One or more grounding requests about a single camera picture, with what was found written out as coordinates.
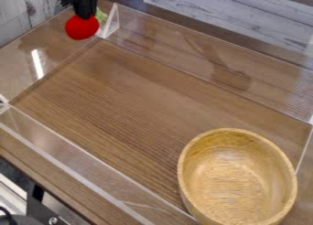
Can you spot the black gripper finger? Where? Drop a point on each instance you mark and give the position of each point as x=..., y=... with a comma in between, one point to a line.
x=85, y=8

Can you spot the red plush strawberry toy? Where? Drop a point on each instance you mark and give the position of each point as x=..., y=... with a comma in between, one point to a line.
x=81, y=28

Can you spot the oval wooden bowl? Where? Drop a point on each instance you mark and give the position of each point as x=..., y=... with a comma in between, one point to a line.
x=236, y=179

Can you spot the clear acrylic enclosure walls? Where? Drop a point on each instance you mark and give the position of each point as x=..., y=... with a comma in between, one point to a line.
x=98, y=113

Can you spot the black metal bracket with bolt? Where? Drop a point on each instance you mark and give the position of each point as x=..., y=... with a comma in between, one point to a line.
x=38, y=211

